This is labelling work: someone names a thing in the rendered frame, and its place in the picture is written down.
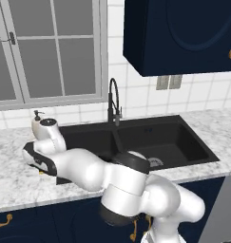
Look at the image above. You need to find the black double sink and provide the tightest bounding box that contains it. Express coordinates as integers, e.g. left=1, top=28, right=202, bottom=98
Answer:
left=55, top=114, right=221, bottom=186

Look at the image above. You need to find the black spring tap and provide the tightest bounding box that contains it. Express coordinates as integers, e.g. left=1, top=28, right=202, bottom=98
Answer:
left=106, top=77, right=124, bottom=127

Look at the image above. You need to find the white soap dispenser black pump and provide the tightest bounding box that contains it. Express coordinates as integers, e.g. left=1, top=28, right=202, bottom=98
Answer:
left=30, top=109, right=47, bottom=141

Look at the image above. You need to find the grey framed window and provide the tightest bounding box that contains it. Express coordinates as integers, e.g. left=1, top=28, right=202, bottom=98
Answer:
left=0, top=0, right=109, bottom=112

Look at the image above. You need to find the dark window latch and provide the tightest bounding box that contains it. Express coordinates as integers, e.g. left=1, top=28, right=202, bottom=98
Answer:
left=7, top=30, right=17, bottom=47

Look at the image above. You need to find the navy base cupboard drawer front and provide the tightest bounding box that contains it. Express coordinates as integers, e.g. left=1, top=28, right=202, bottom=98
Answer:
left=0, top=200, right=56, bottom=243

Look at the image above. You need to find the grey wall outlet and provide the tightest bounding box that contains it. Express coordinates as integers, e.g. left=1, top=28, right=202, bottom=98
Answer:
left=155, top=75, right=170, bottom=91
left=168, top=74, right=183, bottom=90

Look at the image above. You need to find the gold cupboard door handle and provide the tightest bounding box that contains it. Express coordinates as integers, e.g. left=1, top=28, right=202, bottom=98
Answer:
left=144, top=214, right=153, bottom=233
left=129, top=220, right=139, bottom=243

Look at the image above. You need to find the navy wall cupboard door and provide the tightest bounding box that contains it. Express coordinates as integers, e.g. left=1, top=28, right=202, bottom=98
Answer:
left=122, top=0, right=231, bottom=78

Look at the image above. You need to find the gold drawer handle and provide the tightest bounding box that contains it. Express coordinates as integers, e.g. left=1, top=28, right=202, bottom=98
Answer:
left=0, top=213, right=13, bottom=230

